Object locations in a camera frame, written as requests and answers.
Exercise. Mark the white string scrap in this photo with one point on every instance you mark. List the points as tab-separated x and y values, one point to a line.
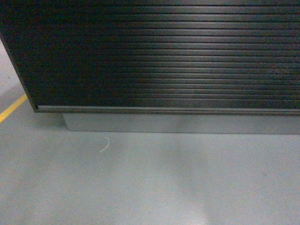
107	144

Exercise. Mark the black checkout counter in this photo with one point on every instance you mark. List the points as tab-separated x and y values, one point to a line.
163	66

